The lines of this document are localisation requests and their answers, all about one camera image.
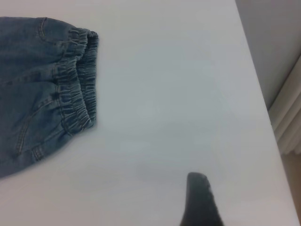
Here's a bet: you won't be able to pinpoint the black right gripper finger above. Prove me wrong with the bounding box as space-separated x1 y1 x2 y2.
178 171 225 226

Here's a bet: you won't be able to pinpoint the blue denim jeans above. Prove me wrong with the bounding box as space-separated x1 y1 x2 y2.
0 16 99 180

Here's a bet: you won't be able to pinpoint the white ribbed baseboard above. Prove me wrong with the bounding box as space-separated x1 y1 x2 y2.
269 62 301 156

